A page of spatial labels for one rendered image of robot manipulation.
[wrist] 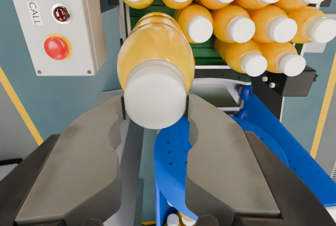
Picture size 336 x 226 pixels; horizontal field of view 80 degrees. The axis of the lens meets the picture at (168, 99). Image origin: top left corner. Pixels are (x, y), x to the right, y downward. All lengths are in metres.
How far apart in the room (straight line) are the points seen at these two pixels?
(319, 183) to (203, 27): 0.79
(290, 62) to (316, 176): 0.66
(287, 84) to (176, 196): 0.36
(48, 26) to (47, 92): 1.46
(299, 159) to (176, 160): 0.72
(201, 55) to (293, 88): 0.24
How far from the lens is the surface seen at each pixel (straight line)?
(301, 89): 0.59
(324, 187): 0.99
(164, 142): 0.46
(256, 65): 0.40
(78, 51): 0.37
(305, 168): 1.03
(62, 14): 0.35
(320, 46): 0.75
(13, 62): 1.84
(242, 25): 0.37
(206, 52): 0.57
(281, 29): 0.40
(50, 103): 1.87
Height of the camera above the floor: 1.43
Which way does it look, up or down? 61 degrees down
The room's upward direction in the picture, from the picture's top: 176 degrees clockwise
